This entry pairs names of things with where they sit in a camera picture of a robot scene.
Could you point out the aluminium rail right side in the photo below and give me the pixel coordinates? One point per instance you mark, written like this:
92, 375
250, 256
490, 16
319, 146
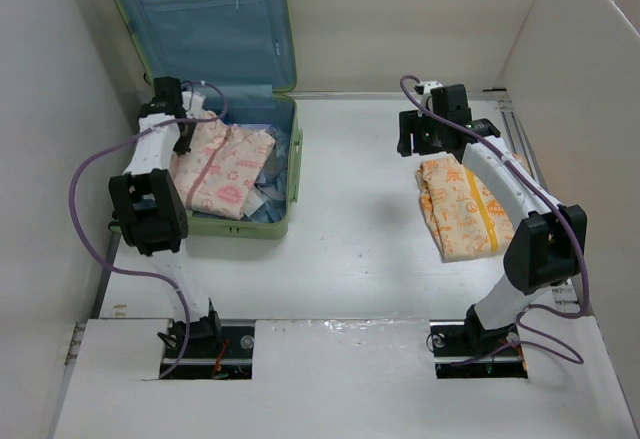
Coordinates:
569, 294

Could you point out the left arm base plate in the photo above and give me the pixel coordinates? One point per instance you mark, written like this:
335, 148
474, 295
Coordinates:
232, 359

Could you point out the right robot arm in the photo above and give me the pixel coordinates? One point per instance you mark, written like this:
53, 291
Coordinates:
549, 237

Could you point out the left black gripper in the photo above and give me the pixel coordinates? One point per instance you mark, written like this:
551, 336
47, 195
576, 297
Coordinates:
183, 145

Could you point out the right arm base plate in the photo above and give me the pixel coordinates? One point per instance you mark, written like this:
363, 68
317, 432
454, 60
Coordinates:
456, 357

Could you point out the green suitcase blue lining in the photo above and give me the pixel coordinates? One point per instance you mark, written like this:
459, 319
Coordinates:
244, 47

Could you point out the orange cartoon zip hoodie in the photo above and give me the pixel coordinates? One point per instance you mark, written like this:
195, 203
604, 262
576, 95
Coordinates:
464, 218

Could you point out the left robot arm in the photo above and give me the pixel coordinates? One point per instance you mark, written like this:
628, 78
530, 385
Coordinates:
153, 219

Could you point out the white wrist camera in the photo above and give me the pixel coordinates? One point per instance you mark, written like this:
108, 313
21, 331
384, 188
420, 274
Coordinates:
424, 90
193, 100

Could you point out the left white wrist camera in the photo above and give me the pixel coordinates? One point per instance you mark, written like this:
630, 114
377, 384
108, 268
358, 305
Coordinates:
193, 100

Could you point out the small white box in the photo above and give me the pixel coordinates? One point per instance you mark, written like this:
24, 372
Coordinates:
252, 204

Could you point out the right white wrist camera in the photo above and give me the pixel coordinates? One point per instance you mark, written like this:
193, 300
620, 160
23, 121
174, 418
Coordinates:
424, 90

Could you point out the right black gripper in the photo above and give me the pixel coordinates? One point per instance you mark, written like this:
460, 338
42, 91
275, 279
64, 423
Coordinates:
410, 122

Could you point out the pink cartoon zip hoodie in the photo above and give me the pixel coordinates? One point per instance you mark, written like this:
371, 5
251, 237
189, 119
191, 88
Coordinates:
222, 166

